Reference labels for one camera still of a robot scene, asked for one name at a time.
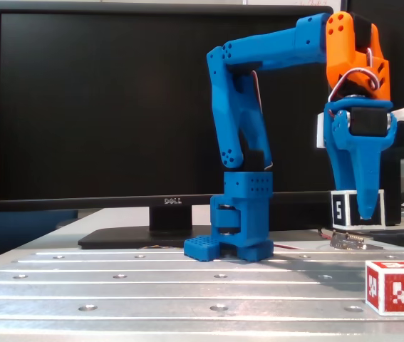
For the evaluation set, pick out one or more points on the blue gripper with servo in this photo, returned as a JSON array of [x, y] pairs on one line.
[[362, 144]]

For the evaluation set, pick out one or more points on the blue upholstered chair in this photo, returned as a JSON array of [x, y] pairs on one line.
[[16, 231]]

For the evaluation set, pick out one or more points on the black Dell monitor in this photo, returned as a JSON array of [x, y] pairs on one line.
[[98, 107]]

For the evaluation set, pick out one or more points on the aluminium slotted base plate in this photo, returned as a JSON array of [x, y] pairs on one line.
[[116, 292]]

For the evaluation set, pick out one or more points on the blue and orange robot arm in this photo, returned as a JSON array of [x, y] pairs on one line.
[[223, 117]]

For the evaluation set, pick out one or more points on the red cube with white marker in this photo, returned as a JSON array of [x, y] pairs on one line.
[[401, 292]]

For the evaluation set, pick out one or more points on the black cube with number five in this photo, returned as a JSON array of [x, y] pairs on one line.
[[338, 210]]

